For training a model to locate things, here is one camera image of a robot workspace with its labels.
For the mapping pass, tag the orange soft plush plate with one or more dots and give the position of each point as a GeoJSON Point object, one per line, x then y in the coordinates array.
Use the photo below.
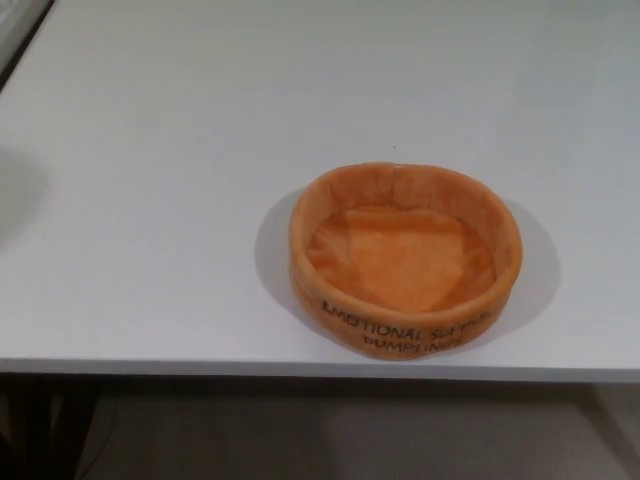
{"type": "Point", "coordinates": [400, 260]}

